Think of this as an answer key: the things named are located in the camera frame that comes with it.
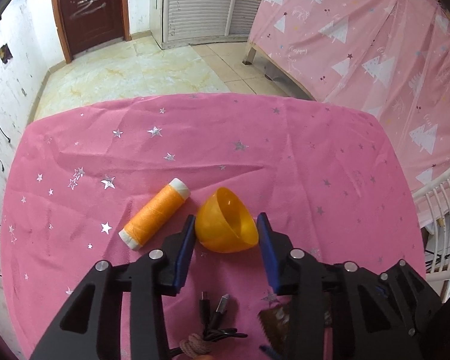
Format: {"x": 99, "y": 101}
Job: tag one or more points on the brown snack wrapper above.
{"x": 285, "y": 323}

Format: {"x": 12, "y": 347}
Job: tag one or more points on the pink star tablecloth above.
{"x": 325, "y": 175}

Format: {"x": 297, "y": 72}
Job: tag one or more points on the pink tree-print bed curtain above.
{"x": 388, "y": 58}

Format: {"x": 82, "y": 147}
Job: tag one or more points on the white louvered wardrobe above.
{"x": 177, "y": 23}

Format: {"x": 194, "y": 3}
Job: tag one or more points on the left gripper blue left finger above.
{"x": 178, "y": 249}

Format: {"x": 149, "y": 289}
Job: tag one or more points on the white metal chair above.
{"x": 432, "y": 202}

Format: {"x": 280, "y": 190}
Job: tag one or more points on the orange plastic half shell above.
{"x": 224, "y": 225}

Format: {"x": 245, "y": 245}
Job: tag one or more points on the dark red door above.
{"x": 85, "y": 24}

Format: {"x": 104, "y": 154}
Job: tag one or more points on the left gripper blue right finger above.
{"x": 275, "y": 248}

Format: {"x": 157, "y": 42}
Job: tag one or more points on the orange thread spool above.
{"x": 143, "y": 226}

